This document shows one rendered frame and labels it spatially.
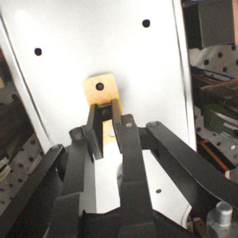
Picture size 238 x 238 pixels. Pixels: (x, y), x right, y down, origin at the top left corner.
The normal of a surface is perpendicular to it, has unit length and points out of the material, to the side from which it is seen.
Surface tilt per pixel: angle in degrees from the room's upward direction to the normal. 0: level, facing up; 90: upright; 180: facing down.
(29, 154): 0
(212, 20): 0
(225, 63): 0
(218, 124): 78
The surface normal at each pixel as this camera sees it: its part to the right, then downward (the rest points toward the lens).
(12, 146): 0.97, -0.24
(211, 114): -0.93, 0.31
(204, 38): 0.08, 0.37
